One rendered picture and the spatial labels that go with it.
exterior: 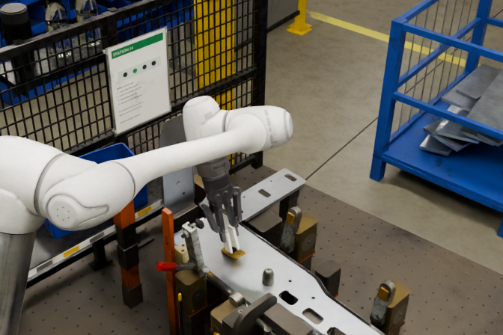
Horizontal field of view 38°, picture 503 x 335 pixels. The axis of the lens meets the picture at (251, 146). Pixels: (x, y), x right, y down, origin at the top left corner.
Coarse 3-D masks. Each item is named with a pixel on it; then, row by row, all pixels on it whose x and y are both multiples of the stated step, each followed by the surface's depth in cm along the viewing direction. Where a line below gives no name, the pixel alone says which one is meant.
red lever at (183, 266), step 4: (160, 264) 181; (164, 264) 181; (168, 264) 182; (172, 264) 184; (176, 264) 185; (180, 264) 187; (184, 264) 188; (188, 264) 189; (192, 264) 190; (160, 268) 181; (164, 268) 181; (168, 268) 182; (172, 268) 183; (176, 268) 184; (180, 268) 186; (184, 268) 187; (188, 268) 189; (192, 268) 190; (196, 268) 191
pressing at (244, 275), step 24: (216, 240) 210; (240, 240) 210; (264, 240) 211; (216, 264) 202; (240, 264) 202; (264, 264) 202; (288, 264) 203; (240, 288) 195; (264, 288) 195; (288, 288) 195; (312, 288) 195; (336, 312) 189
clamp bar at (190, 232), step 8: (184, 224) 183; (192, 224) 184; (200, 224) 184; (184, 232) 182; (192, 232) 181; (192, 240) 183; (192, 248) 185; (200, 248) 187; (192, 256) 189; (200, 256) 188; (200, 264) 190
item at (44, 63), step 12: (48, 48) 214; (84, 48) 214; (24, 60) 195; (36, 60) 208; (60, 60) 208; (72, 60) 208; (84, 60) 209; (0, 72) 202; (12, 72) 202; (36, 72) 202; (48, 72) 202; (60, 72) 205; (72, 72) 208; (12, 84) 205; (36, 84) 201
